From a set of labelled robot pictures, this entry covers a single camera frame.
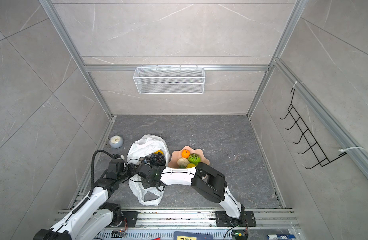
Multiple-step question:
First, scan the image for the dark fake grape bunch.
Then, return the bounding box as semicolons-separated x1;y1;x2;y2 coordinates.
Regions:
143;153;166;167

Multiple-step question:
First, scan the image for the white plastic bag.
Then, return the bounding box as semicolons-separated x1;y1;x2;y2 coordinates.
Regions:
127;135;171;206

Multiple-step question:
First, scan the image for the pink scalloped plate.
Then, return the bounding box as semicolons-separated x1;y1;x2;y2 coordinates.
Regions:
168;146;210;169

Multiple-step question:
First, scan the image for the yellow fake lemon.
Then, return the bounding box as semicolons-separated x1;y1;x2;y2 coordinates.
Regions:
186;163;196;169

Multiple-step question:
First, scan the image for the orange fake fruit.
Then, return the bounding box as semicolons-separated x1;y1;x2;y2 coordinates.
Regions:
182;149;191;159

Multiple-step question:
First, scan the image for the green textured fake fruit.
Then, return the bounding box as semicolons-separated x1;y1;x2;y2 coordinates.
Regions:
188;153;201;166

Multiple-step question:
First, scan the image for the yellow fake banana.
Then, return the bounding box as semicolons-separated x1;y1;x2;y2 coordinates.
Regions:
154;151;164;156

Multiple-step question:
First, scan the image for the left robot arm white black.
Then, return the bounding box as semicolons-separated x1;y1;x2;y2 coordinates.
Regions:
33;155;128;240

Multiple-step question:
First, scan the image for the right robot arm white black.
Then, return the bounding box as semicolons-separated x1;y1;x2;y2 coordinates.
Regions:
130;163;245;222

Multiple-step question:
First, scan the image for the beige fake fruit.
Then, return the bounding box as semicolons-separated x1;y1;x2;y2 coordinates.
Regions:
177;157;190;169

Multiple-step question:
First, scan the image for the small white round clock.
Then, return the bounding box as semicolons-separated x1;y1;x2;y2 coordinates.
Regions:
109;135;124;149

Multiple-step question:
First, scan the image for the blue yellow box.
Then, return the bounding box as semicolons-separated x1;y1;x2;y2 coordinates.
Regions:
174;231;214;240

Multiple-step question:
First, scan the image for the green circuit board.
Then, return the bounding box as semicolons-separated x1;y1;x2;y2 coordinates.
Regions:
231;230;248;240

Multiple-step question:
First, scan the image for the black corrugated cable hose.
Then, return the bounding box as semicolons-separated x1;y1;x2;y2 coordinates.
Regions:
89;149;116;197

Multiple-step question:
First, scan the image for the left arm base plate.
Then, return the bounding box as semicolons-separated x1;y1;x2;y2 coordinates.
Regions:
110;211;139;228

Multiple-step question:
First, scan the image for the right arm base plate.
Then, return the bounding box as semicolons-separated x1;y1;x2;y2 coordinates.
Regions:
215;211;257;227

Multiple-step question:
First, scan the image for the white wire mesh basket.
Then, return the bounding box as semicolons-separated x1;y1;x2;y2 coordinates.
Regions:
133;67;206;95

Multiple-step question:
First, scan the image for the black wire hook rack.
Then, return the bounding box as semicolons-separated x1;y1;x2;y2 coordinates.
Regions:
279;89;347;170

